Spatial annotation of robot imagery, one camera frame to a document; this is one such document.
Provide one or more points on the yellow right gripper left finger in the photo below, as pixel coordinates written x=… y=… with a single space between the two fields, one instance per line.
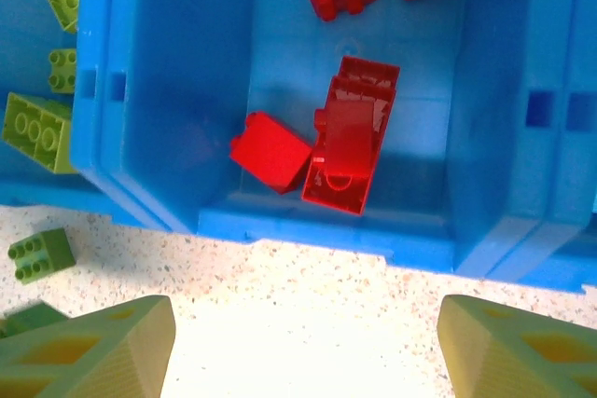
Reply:
x=93 y=360

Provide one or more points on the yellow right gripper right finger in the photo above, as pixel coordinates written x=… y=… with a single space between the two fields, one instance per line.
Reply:
x=513 y=360

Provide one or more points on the lime green two-by-four brick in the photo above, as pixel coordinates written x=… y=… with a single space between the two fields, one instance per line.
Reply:
x=32 y=127

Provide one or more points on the red two-by-two lego brick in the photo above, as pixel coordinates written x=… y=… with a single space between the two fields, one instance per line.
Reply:
x=270 y=151

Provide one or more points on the red smooth lego brick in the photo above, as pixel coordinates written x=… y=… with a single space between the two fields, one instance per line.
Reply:
x=350 y=137

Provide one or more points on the green two-by-two lego brick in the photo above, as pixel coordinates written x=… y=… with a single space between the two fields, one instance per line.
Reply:
x=51 y=253

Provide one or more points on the blue plastic storage bin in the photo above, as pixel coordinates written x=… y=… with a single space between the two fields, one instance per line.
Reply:
x=578 y=174
x=186 y=67
x=86 y=137

